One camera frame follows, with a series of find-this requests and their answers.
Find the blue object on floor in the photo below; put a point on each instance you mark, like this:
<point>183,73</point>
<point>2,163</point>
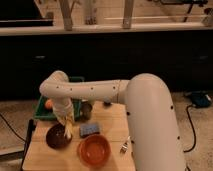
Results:
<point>200,99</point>

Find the orange fruit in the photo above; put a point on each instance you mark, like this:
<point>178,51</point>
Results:
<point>48,104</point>

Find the silver fork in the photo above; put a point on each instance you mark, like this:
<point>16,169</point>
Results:
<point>124,146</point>

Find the orange bowl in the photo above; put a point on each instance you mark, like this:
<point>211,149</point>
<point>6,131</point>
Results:
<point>94,151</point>

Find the dark purple bowl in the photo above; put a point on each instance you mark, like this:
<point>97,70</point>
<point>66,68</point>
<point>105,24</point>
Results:
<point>56,137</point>

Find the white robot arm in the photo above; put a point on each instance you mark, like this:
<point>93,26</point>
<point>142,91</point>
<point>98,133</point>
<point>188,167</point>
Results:
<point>151,117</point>

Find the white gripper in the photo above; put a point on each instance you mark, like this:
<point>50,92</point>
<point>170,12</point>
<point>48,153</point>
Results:
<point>63,109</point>

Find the small metal cup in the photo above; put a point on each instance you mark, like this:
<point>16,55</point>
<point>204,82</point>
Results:
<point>86,109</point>

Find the yellow banana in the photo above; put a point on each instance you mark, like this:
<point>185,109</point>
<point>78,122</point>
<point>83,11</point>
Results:
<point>68,129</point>

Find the blue sponge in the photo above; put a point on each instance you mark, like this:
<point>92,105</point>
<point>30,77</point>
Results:
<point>88,129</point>

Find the green plastic tray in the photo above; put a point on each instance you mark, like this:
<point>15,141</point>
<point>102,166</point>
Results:
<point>42,113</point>

